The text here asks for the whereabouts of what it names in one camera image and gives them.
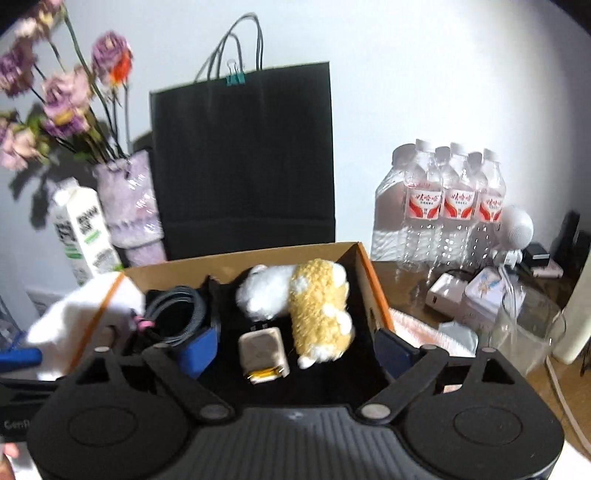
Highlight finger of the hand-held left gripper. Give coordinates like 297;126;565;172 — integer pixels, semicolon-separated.
0;347;43;377

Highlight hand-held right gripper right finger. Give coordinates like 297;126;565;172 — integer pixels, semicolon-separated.
358;330;525;423

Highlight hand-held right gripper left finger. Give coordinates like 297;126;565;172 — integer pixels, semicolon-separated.
65;320;236;423

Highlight orange-edged cardboard box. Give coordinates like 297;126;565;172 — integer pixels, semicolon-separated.
69;241;398;407

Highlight white fluffy cloth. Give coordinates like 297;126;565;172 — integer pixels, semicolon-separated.
388;307;478;358

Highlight beige power adapter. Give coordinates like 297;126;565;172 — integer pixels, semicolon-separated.
238;325;291;386

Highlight white towel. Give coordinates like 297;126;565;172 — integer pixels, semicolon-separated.
25;271;146;381

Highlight white power bank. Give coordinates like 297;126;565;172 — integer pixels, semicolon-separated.
426;272;472;317

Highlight yellow and white plush toy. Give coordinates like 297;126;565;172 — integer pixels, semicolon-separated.
235;258;355;370

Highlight white printed tin box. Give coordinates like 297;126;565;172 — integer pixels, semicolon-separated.
462;270;509;319

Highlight clear glass cup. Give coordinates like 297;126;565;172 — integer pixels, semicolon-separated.
489;286;566;377

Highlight white green milk carton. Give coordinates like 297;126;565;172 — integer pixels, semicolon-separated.
52;178;123;287

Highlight pack of clear water bottles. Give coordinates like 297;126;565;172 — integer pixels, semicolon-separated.
370;138;508;273

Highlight purple wrapped vase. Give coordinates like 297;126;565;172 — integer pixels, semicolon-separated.
92;150;167;268

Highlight small black box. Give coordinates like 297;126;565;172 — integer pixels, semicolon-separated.
522;242;550;266

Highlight white round speaker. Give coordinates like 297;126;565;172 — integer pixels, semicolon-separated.
492;205;534;273

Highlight pink box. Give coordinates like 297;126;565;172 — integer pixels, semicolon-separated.
526;258;564;278

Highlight white appliance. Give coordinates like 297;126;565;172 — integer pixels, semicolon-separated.
551;272;591;365

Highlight black paper bag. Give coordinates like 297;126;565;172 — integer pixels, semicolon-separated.
148;13;335;268

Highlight black device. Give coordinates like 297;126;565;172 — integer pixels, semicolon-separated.
551;210;591;273

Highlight purple artificial flowers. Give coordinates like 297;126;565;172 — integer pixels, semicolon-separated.
0;0;134;171

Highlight green binder clip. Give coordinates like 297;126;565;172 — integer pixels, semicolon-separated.
225;59;245;88

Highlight black coiled cable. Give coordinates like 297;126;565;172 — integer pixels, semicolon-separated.
124;285;208;344

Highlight black strap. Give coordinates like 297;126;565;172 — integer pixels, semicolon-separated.
203;274;222;324

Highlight white cable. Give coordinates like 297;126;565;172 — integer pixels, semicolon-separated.
545;355;591;457

